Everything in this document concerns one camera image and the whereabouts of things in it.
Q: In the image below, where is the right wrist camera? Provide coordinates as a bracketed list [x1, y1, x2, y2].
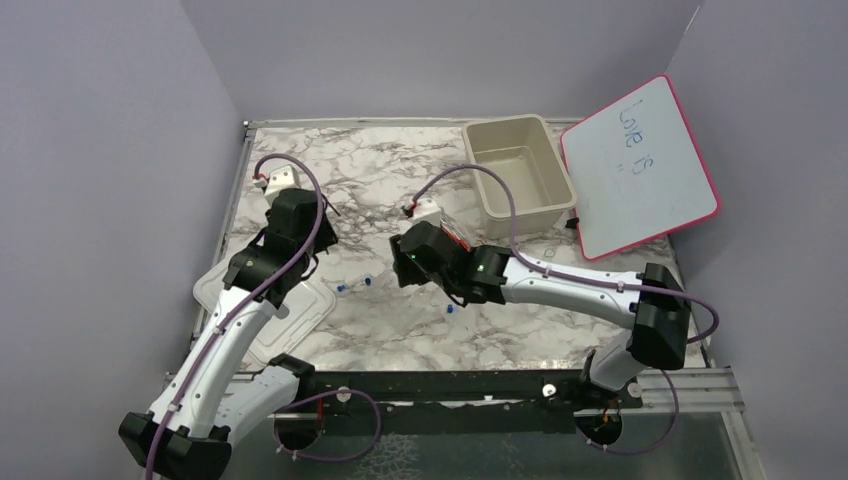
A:
[408, 197, 443, 227]

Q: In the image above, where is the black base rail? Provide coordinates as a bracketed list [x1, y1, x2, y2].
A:
[271, 369, 643, 439]

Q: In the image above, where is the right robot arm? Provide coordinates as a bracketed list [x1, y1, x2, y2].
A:
[390, 222, 691, 407]

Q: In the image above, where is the beige plastic bin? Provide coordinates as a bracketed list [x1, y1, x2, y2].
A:
[462, 114, 577, 240]

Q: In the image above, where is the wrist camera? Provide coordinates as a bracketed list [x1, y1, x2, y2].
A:
[263, 165, 300, 206]
[408, 197, 443, 227]

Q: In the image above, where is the pink framed whiteboard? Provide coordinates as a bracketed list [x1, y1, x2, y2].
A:
[560, 74, 721, 261]

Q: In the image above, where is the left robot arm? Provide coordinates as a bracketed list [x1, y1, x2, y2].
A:
[118, 188, 338, 479]

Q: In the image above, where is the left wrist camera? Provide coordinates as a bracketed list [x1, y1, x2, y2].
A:
[263, 165, 300, 206]

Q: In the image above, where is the red plastic spatula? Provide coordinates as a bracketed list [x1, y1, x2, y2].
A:
[441, 222, 471, 251]

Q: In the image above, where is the white plastic bin lid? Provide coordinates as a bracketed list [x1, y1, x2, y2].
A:
[193, 260, 336, 371]

